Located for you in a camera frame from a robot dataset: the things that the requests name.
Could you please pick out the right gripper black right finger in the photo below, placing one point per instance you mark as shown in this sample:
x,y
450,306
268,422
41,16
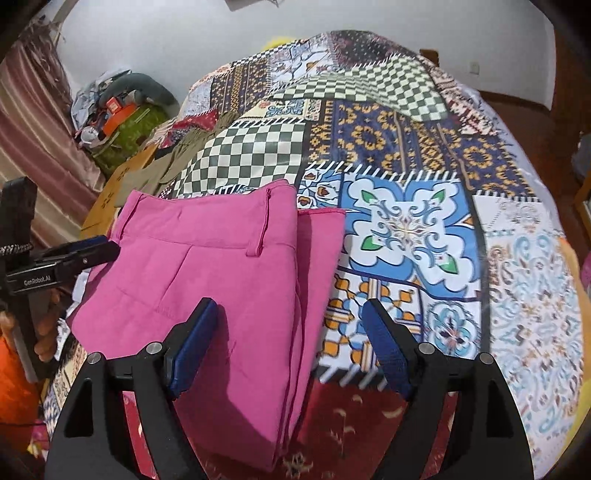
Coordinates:
x,y
487,439

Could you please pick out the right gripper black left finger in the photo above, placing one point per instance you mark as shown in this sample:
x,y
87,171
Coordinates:
x,y
92,440

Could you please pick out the pink pants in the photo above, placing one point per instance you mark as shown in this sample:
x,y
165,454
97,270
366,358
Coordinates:
x,y
268,265

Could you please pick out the person's left hand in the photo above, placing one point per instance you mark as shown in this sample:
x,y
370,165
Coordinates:
x,y
46,329

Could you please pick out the mustard yellow garment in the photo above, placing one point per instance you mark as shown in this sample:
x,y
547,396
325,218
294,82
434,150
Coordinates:
x,y
103,212

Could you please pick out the striped pink curtain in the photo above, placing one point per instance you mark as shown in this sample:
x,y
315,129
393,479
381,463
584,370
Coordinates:
x,y
37,137

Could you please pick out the olive green pants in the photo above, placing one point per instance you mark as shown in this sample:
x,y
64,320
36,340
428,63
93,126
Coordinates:
x,y
181,144

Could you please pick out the white grey clothes pile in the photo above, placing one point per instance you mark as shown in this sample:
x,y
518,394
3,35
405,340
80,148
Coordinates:
x,y
85,105

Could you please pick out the orange box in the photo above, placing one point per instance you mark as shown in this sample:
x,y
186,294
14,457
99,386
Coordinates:
x,y
117,113

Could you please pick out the green patterned bag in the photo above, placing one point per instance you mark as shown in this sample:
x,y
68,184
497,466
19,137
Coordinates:
x,y
126,139

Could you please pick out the patchwork patterned bedspread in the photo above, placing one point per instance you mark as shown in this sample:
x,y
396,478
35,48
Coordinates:
x,y
447,225

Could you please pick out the wooden door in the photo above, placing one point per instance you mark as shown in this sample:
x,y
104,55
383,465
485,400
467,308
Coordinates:
x,y
570,114

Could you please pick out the yellow plush toy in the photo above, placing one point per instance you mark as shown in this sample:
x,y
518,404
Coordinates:
x,y
277,42

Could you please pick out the wall mounted black television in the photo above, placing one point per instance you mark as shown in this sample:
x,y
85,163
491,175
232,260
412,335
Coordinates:
x,y
235,5

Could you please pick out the white wall socket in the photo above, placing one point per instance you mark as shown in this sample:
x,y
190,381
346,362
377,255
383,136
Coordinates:
x,y
474,68

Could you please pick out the wooden bed post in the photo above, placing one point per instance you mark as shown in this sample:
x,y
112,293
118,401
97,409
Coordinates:
x,y
432,55

